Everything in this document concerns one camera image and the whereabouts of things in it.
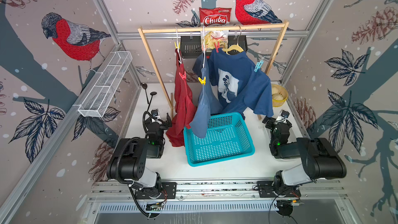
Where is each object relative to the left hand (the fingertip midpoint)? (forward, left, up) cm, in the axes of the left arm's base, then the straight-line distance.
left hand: (161, 111), depth 91 cm
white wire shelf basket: (+3, +26, +20) cm, 33 cm away
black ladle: (+30, +21, -11) cm, 39 cm away
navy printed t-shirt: (+3, -42, +18) cm, 46 cm away
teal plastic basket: (-11, -40, -12) cm, 43 cm away
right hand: (-1, -68, -1) cm, 68 cm away
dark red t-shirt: (-13, -17, +16) cm, 27 cm away
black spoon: (+23, +14, -11) cm, 29 cm away
